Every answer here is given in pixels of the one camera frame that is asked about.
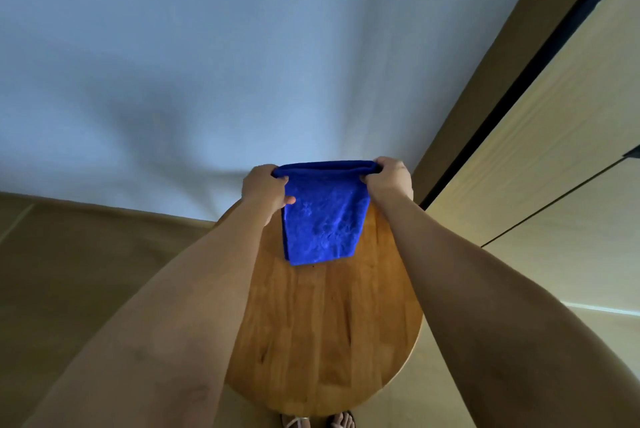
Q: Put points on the person's right hand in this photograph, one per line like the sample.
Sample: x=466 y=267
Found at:
x=392 y=182

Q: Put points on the person's left hand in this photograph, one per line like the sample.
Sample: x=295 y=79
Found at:
x=262 y=190

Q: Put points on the blue microfibre cloth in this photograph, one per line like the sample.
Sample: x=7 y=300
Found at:
x=325 y=217

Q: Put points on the light wooden wardrobe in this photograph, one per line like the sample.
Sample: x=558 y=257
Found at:
x=560 y=117

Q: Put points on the person's left forearm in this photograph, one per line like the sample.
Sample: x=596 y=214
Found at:
x=160 y=327

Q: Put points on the person's right forearm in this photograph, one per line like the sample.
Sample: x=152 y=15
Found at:
x=500 y=322

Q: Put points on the round wooden table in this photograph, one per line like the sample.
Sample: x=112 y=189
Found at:
x=325 y=342

